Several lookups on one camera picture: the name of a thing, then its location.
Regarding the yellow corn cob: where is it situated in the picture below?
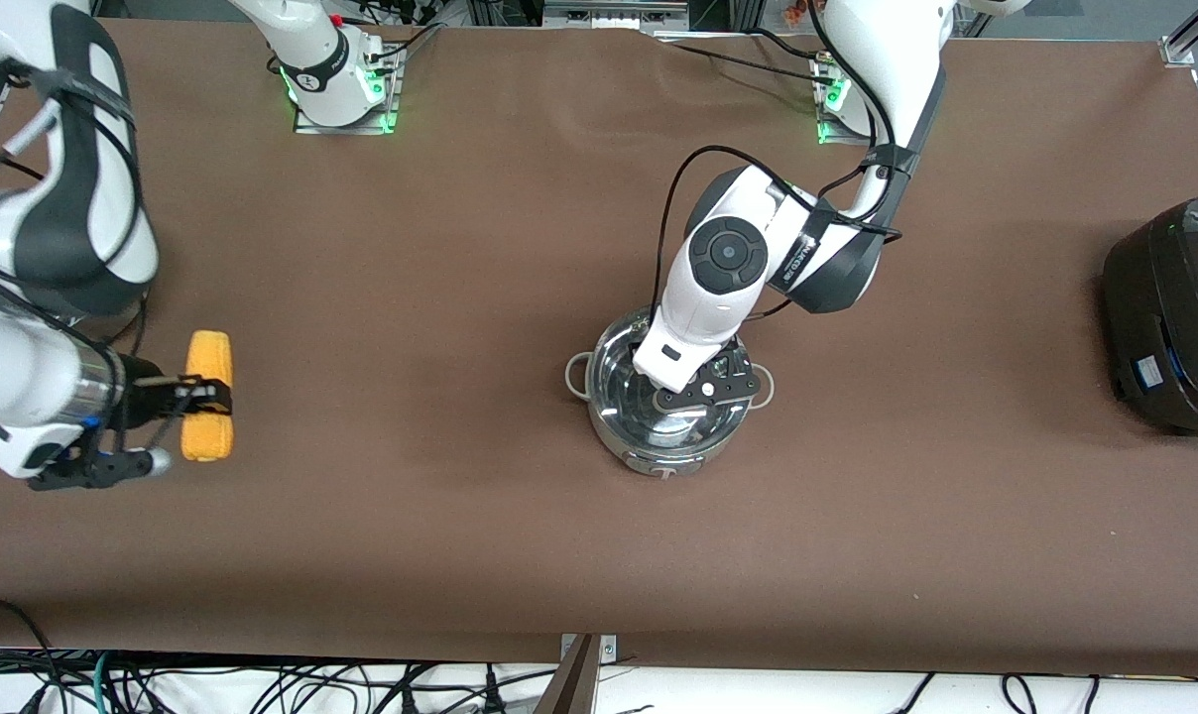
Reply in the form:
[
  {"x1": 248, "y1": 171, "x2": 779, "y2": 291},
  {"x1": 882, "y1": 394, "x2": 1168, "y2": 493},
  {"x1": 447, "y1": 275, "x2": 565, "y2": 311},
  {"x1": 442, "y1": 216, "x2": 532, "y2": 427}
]
[{"x1": 180, "y1": 330, "x2": 234, "y2": 463}]

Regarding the glass pot lid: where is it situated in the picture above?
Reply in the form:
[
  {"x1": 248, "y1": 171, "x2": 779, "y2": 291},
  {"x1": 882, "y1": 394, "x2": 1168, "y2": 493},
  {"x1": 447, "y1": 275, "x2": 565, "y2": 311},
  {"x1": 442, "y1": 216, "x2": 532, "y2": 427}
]
[{"x1": 594, "y1": 307, "x2": 756, "y2": 459}]

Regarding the stainless steel cooking pot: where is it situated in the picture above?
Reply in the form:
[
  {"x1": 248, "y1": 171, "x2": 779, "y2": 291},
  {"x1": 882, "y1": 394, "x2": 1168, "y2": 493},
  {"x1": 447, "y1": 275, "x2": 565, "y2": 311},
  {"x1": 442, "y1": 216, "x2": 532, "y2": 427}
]
[{"x1": 564, "y1": 347, "x2": 776, "y2": 479}]

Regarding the brown table cover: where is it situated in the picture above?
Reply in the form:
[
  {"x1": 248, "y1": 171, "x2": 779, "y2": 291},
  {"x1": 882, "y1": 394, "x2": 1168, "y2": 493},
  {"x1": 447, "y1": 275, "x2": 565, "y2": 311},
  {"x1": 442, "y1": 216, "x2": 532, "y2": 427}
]
[{"x1": 0, "y1": 20, "x2": 1198, "y2": 677}]

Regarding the brown wedge-shaped bar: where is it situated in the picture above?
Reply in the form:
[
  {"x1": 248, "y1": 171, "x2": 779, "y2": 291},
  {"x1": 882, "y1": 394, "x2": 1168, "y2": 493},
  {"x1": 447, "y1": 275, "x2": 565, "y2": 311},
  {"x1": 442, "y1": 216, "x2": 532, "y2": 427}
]
[{"x1": 533, "y1": 635, "x2": 600, "y2": 714}]

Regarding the black rice cooker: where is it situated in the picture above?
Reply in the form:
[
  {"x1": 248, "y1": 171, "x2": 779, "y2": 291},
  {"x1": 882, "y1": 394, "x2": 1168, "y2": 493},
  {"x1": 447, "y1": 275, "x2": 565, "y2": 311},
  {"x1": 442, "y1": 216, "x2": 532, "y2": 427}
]
[{"x1": 1101, "y1": 194, "x2": 1198, "y2": 439}]

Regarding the aluminium corner profile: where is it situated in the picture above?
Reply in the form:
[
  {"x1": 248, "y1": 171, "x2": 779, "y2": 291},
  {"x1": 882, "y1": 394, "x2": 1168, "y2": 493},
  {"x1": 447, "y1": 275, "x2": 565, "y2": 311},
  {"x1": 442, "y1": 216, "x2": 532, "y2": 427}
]
[{"x1": 1159, "y1": 0, "x2": 1198, "y2": 66}]

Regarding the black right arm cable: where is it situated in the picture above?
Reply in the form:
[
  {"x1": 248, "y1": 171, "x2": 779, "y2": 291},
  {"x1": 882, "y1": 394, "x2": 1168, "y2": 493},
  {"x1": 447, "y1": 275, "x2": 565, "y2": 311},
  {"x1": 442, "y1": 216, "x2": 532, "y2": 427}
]
[{"x1": 0, "y1": 59, "x2": 154, "y2": 457}]

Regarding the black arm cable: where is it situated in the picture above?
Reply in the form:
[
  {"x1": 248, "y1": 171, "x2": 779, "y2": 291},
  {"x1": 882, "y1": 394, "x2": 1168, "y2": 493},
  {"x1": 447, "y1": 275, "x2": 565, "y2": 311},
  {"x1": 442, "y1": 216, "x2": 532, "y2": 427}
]
[
  {"x1": 654, "y1": 145, "x2": 902, "y2": 328},
  {"x1": 0, "y1": 59, "x2": 154, "y2": 457}
]

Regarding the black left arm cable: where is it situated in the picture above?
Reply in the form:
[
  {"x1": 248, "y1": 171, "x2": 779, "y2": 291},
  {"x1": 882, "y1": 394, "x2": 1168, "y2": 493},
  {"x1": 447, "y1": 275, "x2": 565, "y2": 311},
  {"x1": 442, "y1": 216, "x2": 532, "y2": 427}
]
[{"x1": 654, "y1": 145, "x2": 902, "y2": 328}]

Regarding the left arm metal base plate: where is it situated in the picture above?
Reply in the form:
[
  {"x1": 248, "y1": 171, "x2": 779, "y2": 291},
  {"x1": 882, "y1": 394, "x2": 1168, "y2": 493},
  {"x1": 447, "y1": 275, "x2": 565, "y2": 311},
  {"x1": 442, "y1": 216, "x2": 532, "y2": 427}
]
[{"x1": 812, "y1": 55, "x2": 878, "y2": 146}]

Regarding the black looped floor cable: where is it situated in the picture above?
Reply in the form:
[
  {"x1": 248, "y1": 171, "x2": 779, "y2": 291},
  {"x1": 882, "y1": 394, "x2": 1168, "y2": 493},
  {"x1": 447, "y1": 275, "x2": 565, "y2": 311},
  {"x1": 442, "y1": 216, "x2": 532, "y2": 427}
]
[{"x1": 0, "y1": 595, "x2": 60, "y2": 714}]

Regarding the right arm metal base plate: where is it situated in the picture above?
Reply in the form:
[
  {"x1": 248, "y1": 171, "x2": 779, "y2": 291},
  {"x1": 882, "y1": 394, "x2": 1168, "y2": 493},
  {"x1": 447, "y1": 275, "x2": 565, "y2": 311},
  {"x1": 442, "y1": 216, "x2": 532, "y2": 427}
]
[{"x1": 294, "y1": 50, "x2": 402, "y2": 135}]

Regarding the small metal table bracket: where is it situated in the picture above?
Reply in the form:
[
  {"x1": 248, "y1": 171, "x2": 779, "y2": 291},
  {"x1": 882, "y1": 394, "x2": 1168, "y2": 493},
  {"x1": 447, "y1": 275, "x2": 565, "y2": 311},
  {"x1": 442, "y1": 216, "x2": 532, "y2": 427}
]
[{"x1": 559, "y1": 633, "x2": 618, "y2": 663}]

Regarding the aluminium frame beam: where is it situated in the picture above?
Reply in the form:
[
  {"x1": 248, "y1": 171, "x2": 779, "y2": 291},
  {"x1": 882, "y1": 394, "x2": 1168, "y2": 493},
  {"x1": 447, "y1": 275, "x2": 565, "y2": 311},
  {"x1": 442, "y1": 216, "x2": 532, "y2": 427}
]
[{"x1": 542, "y1": 0, "x2": 691, "y2": 31}]

